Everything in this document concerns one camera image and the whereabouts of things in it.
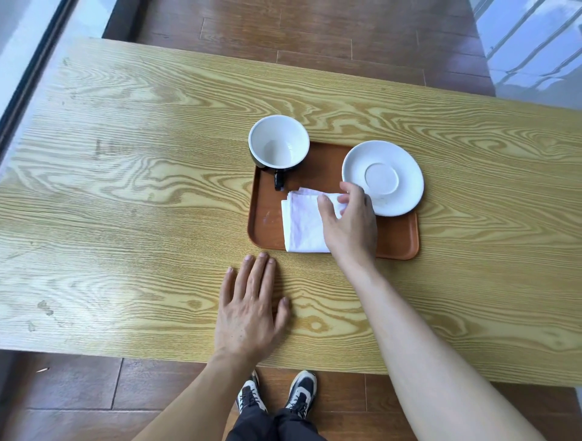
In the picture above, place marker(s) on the person's right hand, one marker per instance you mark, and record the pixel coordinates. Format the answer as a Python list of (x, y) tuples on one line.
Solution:
[(354, 231)]

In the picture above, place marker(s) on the person's left hand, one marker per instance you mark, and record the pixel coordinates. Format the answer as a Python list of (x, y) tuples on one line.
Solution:
[(245, 318)]

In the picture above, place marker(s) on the person's left thumb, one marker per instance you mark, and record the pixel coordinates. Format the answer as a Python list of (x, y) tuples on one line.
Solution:
[(282, 315)]

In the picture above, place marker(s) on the person's right thumb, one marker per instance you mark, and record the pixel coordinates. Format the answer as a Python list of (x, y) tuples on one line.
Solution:
[(329, 213)]

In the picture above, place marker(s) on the person's left little finger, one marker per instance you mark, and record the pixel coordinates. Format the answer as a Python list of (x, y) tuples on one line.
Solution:
[(228, 288)]

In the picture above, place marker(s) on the person's left middle finger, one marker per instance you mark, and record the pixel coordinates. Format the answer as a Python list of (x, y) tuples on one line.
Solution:
[(259, 279)]

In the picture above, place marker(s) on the white napkin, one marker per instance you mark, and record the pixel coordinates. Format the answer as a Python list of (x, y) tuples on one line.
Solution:
[(302, 225)]

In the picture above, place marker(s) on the person's right forearm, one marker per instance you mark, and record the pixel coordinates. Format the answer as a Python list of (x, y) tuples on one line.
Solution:
[(423, 363)]

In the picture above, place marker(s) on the person's left forearm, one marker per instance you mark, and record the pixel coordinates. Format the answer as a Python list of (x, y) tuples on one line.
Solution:
[(200, 400)]

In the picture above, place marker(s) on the brown plastic tray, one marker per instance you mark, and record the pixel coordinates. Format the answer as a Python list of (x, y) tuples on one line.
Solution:
[(268, 213)]

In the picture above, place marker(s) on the white saucer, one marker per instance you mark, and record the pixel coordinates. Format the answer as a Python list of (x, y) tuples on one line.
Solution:
[(386, 175)]

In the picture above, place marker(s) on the person's right black white sneaker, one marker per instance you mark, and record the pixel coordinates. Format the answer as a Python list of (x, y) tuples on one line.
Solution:
[(301, 393)]

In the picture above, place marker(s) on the person's black white sneaker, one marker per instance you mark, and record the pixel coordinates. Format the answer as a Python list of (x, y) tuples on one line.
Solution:
[(301, 393), (249, 395)]

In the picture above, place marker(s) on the person's left black white sneaker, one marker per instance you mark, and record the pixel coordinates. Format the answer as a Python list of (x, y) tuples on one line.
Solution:
[(249, 395)]

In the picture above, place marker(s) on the black cup with white inside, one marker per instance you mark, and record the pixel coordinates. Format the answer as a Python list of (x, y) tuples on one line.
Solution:
[(278, 141)]

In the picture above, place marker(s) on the person's black trousers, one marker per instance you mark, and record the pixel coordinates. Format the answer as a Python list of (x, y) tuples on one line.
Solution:
[(273, 427)]

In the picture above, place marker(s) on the white railing behind glass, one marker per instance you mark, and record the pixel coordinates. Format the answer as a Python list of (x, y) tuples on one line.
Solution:
[(532, 45)]

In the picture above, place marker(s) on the black window frame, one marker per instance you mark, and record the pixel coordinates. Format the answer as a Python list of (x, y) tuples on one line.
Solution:
[(34, 68)]

